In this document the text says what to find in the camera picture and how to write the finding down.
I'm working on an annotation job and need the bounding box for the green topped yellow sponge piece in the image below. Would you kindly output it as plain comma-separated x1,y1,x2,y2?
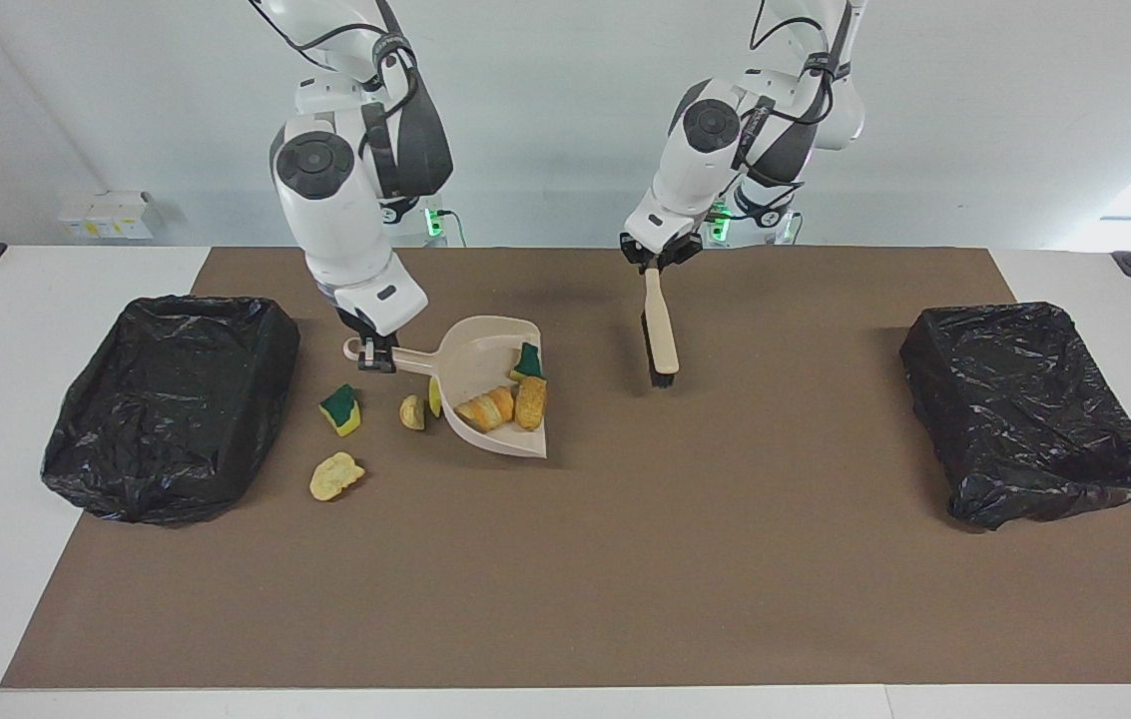
318,383,363,438

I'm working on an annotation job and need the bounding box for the beige brush with black bristles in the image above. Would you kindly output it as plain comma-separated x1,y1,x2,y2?
639,262,681,389

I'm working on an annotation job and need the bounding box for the beige plastic dustpan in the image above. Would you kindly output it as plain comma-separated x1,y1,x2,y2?
343,316,548,460

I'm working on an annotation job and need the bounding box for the orange striped bread piece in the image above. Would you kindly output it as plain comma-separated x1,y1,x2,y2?
455,386,517,434

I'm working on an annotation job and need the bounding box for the lumpy pale yellow bread chunk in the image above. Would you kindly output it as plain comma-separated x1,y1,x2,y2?
309,451,366,502

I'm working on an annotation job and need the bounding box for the brown round bread roll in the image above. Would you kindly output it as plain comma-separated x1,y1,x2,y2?
514,377,548,431

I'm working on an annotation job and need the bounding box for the black bag lined bin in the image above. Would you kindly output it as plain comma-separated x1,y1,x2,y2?
899,302,1131,532
40,294,301,526

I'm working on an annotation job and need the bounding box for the brown table mat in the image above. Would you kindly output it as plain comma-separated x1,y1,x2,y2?
1,247,1131,690

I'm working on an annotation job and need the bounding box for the left arm gripper cable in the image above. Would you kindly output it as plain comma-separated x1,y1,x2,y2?
747,0,865,216

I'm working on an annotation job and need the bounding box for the arm gripper cable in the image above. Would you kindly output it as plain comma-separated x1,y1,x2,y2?
747,0,865,216
251,0,423,201

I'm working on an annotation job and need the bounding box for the right arm gripper cable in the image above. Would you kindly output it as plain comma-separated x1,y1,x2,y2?
251,0,423,201

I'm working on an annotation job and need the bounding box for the white wall socket box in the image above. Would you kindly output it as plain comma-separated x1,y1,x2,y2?
57,191,159,241

